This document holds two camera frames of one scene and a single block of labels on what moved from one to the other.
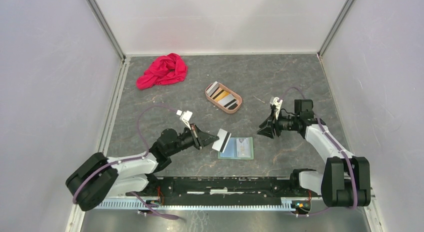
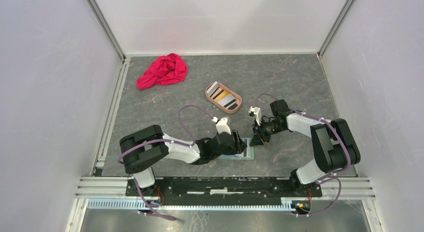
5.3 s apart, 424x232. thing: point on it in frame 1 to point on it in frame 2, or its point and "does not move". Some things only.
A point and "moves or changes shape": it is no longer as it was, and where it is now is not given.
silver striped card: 221,144 moves or changes shape
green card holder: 238,148 does not move
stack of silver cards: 212,89 does not move
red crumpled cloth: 164,70 does not move
